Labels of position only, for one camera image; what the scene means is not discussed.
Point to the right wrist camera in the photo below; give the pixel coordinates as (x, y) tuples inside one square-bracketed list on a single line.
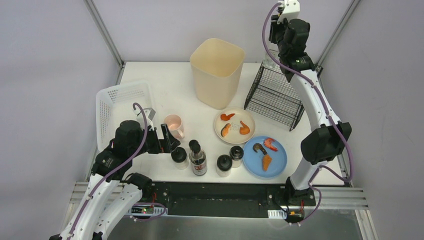
[(288, 9)]

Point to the beige plastic bin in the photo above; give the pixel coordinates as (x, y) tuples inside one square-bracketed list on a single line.
[(216, 69)]

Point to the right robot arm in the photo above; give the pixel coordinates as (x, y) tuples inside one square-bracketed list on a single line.
[(328, 134)]

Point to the black lid jar middle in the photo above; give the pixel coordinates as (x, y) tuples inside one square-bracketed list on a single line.
[(224, 165)]

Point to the white plastic basket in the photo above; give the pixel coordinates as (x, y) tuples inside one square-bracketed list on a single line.
[(115, 105)]

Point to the black lid jar left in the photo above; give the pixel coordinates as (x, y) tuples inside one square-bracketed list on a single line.
[(180, 158)]

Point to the clear glass bottle gold cap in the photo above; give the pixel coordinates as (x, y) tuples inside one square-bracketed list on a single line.
[(268, 62)]

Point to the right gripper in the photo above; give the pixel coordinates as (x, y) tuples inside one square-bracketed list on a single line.
[(274, 29)]

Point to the blue plate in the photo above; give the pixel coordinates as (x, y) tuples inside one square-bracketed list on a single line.
[(253, 160)]

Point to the soy sauce bottle red label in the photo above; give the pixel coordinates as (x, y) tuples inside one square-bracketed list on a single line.
[(198, 162)]

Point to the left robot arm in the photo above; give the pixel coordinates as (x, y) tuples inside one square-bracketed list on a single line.
[(94, 219)]

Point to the orange food piece top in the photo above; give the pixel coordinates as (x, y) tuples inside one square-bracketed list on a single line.
[(226, 117)]

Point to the dark curved food piece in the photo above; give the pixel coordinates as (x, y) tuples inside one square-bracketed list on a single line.
[(258, 147)]

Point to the red shrimp toy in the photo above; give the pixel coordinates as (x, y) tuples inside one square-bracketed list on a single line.
[(269, 143)]

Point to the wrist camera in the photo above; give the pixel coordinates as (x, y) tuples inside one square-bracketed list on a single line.
[(288, 9), (149, 113)]

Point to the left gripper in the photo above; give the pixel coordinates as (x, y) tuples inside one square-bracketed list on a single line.
[(164, 138)]

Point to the orange fried food piece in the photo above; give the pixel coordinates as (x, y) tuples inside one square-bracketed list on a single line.
[(266, 161)]

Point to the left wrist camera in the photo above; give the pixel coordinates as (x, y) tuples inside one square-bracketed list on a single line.
[(149, 113)]

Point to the pink mug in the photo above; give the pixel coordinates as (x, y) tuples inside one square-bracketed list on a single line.
[(175, 125)]

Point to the orange dark food piece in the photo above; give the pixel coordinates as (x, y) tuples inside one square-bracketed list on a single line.
[(225, 130)]

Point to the small dark spice jar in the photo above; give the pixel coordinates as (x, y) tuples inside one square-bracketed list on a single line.
[(194, 145)]

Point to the black wire basket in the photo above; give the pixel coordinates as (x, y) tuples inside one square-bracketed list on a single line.
[(271, 96)]

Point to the orange curved food piece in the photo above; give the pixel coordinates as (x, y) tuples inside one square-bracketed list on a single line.
[(244, 129)]

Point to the black lid jar right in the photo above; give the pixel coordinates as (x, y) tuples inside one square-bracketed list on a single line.
[(236, 153)]

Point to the beige plate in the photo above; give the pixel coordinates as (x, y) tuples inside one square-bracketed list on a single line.
[(234, 137)]

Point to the black lid jar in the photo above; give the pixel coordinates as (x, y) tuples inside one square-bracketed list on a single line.
[(224, 165), (236, 153), (180, 158)]

